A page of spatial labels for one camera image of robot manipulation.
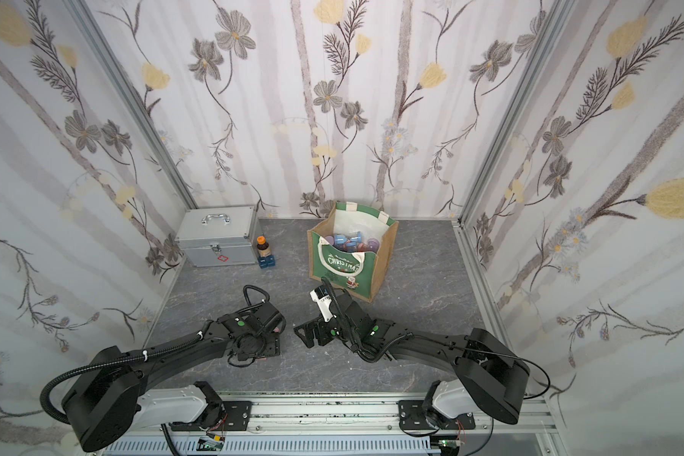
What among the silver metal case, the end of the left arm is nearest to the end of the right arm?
the end of the left arm

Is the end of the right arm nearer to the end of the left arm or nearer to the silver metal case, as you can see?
the end of the left arm

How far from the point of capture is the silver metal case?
973 mm
